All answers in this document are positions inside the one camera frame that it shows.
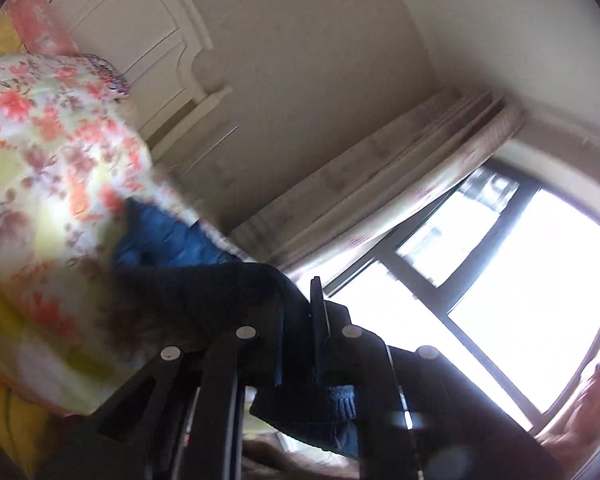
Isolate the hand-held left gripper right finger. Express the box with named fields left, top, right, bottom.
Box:
left=309, top=276, right=563, bottom=480

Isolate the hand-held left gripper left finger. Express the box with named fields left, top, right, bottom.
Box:
left=45, top=280, right=287, bottom=480

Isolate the blue puffer jacket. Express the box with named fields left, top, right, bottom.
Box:
left=111, top=199, right=361, bottom=458

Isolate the dark framed window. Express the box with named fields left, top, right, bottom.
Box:
left=325, top=155, right=600, bottom=433

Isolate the yellow bed sheet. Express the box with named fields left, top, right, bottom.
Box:
left=0, top=10, right=76, bottom=480

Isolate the sailboat print curtain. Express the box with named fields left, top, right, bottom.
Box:
left=230, top=87, right=523, bottom=286

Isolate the floral quilt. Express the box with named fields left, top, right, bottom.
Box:
left=0, top=52, right=246, bottom=418

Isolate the patterned round-print pillow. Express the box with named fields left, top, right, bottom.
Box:
left=82, top=54, right=132, bottom=98

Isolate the white bed headboard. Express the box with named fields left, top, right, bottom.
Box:
left=45, top=0, right=236, bottom=161

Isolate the pink pillow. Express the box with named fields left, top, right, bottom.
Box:
left=7, top=0, right=81, bottom=57

